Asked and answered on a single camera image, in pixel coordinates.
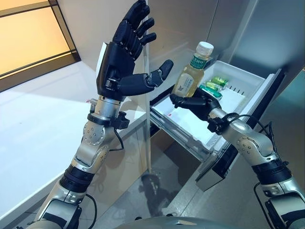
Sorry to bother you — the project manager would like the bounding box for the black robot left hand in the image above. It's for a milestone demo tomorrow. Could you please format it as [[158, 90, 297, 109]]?
[[96, 0, 174, 101]]

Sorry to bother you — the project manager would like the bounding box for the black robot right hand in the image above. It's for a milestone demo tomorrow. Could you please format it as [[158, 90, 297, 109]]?
[[169, 87, 221, 122]]

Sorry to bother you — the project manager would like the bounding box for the white pull-out drawer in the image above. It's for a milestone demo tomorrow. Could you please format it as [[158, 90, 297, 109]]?
[[149, 60, 285, 193]]

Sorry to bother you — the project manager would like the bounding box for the clear yellow tea bottle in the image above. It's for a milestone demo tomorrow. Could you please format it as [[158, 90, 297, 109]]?
[[172, 41, 214, 98]]

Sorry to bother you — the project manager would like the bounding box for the stainless steel fridge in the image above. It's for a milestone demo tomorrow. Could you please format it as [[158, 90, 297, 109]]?
[[146, 0, 285, 193]]

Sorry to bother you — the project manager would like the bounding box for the wide steel fridge door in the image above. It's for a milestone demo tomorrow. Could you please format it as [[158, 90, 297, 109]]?
[[147, 0, 225, 105]]

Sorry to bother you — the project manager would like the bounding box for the narrow steel fridge door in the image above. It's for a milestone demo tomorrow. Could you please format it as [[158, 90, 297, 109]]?
[[209, 0, 258, 63]]

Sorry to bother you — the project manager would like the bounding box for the green drink can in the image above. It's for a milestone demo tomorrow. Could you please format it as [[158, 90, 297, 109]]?
[[206, 81, 224, 93], [213, 75, 230, 88], [199, 85, 221, 98]]

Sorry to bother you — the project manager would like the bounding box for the dark framed yellow window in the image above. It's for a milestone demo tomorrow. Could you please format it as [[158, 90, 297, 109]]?
[[0, 0, 81, 93]]

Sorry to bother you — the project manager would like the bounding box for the grey metallic tall panel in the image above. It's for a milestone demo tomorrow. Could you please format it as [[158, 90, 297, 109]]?
[[223, 0, 305, 101]]

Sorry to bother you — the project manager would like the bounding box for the grey robot torso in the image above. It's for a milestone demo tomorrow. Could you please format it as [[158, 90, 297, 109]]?
[[119, 213, 232, 229]]

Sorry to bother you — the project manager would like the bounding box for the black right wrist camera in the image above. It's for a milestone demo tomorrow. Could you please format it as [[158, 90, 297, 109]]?
[[207, 115, 230, 133]]

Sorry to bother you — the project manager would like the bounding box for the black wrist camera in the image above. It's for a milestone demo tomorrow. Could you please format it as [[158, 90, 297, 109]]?
[[207, 115, 230, 133], [111, 111, 131, 130]]

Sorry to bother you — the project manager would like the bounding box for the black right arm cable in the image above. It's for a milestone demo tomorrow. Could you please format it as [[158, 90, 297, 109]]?
[[221, 114, 278, 167]]

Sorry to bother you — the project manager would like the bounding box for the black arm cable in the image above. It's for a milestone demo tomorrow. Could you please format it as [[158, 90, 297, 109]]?
[[221, 114, 278, 167], [85, 127, 125, 215]]

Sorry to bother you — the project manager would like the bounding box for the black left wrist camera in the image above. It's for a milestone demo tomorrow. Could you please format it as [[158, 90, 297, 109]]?
[[111, 111, 131, 130]]

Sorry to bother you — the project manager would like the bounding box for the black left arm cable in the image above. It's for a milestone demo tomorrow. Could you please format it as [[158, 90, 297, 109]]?
[[85, 127, 125, 215]]

